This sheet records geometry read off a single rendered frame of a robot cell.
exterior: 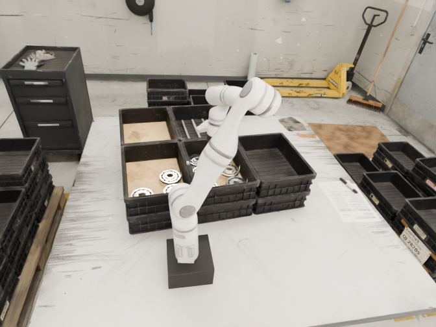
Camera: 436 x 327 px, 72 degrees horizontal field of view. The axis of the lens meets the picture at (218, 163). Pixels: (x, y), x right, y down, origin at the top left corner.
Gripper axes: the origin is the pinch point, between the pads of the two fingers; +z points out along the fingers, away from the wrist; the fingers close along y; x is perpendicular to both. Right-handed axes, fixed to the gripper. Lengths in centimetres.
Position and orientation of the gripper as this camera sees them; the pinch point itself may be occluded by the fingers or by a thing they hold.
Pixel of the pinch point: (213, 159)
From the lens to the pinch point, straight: 133.9
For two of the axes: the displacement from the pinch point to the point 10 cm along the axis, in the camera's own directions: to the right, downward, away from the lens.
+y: 4.9, -4.9, 7.2
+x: -8.7, -3.6, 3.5
